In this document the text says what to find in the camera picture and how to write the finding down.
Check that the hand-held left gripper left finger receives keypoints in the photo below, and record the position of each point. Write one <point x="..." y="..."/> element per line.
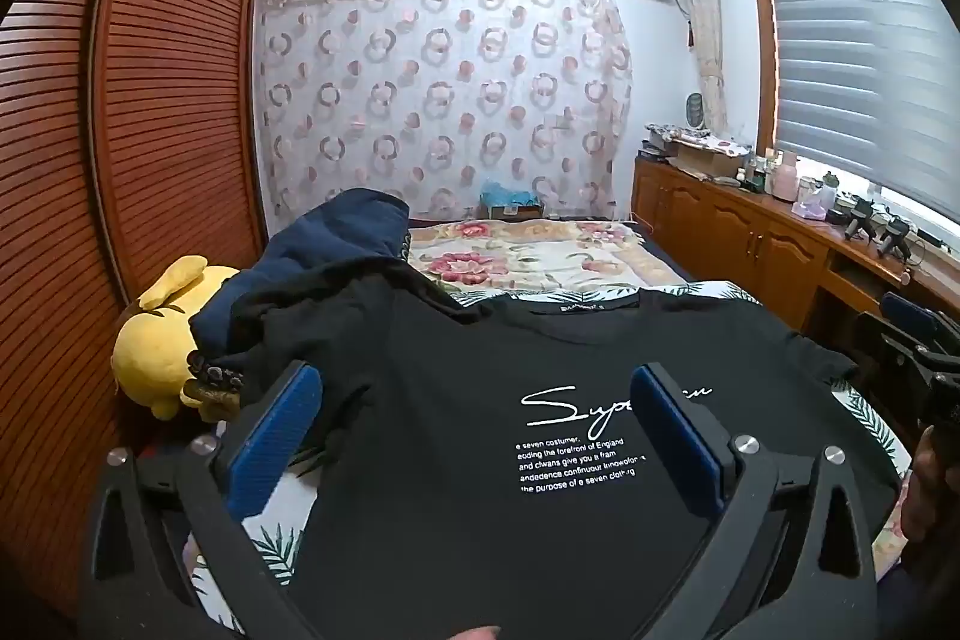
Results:
<point x="274" y="437"/>

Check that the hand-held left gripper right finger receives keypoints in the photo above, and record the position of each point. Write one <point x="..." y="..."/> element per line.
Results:
<point x="679" y="437"/>

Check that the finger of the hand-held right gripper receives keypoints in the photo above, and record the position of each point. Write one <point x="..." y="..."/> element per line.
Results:
<point x="907" y="314"/>

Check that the black printed T-shirt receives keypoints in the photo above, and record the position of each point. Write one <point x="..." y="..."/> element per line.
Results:
<point x="465" y="385"/>

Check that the stack of folded clothes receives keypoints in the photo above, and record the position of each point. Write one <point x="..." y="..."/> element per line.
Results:
<point x="216" y="379"/>

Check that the person's right hand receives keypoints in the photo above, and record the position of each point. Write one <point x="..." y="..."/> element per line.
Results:
<point x="934" y="490"/>

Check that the black handheld device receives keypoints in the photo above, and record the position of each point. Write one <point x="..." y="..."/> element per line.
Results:
<point x="894" y="236"/>
<point x="862" y="216"/>

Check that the palm leaf bed sheet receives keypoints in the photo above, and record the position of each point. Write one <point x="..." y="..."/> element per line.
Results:
<point x="270" y="550"/>

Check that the yellow plush toy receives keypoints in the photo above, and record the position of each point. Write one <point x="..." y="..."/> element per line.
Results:
<point x="150" y="362"/>

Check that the pink bottle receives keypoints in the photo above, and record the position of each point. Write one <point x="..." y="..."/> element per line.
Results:
<point x="784" y="179"/>

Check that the navy blue folded cloth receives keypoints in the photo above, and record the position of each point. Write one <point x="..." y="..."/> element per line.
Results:
<point x="322" y="242"/>

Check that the wooden cabinet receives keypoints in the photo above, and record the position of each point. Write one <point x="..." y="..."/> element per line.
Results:
<point x="720" y="227"/>

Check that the floral blanket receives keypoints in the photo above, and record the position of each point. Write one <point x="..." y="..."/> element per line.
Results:
<point x="525" y="257"/>

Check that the cardboard box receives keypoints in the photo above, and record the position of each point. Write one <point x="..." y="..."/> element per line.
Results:
<point x="705" y="162"/>

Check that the grey window blind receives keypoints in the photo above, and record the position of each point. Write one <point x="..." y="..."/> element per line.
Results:
<point x="862" y="48"/>

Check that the small desk fan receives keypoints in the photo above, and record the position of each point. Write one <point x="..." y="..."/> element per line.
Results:
<point x="698" y="109"/>

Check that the blue plastic bag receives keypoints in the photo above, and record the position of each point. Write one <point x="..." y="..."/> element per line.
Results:
<point x="502" y="194"/>

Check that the beige window curtain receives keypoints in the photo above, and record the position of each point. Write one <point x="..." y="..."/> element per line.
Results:
<point x="705" y="10"/>

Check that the circle patterned curtain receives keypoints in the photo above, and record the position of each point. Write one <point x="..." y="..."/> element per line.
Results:
<point x="450" y="85"/>

